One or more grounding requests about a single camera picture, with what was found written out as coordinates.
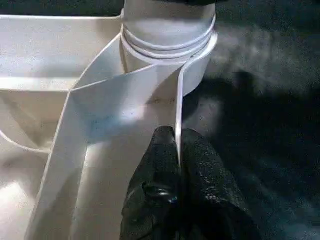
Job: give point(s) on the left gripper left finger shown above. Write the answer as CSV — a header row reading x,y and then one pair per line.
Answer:
x,y
152,200

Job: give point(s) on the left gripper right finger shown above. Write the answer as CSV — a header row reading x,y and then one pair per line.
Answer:
x,y
215,200

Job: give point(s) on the white plastic table leg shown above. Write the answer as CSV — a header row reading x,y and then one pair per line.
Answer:
x,y
170,25

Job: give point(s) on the white plastic table top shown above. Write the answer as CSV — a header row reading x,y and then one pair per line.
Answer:
x,y
50,50

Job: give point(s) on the black work mat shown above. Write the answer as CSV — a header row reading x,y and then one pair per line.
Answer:
x,y
260,125

